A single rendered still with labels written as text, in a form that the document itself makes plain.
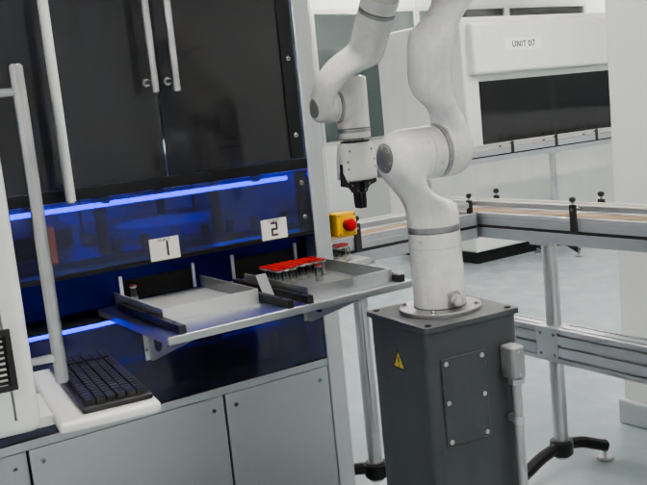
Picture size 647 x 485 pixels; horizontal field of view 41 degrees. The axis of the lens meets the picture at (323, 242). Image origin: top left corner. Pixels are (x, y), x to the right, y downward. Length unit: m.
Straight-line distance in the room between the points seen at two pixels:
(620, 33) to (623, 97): 0.23
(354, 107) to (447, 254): 0.47
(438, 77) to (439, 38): 0.08
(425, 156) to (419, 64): 0.20
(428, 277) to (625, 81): 1.67
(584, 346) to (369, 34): 1.35
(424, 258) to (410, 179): 0.19
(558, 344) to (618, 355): 0.24
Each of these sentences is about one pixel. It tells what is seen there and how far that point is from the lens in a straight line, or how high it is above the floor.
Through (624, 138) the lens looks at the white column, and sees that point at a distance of 3.48.
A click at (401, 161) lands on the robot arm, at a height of 1.22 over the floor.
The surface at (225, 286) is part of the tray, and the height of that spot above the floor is 0.90.
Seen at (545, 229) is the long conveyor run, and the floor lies 0.89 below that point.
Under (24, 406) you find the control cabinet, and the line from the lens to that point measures 1.75.
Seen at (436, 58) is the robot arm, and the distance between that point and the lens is 1.93.
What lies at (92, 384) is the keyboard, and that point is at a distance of 1.90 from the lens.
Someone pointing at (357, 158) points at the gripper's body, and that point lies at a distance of 2.23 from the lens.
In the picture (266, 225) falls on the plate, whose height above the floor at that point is 1.03.
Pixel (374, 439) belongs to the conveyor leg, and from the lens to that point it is 3.05.
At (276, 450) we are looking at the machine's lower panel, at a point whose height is 0.37.
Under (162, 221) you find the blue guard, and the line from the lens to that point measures 2.38.
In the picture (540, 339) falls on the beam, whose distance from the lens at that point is 3.09.
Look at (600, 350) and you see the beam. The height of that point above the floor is 0.51.
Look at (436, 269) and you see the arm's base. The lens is 1.98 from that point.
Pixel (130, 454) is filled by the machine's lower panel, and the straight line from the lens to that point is 2.46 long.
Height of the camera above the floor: 1.34
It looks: 8 degrees down
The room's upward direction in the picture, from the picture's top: 6 degrees counter-clockwise
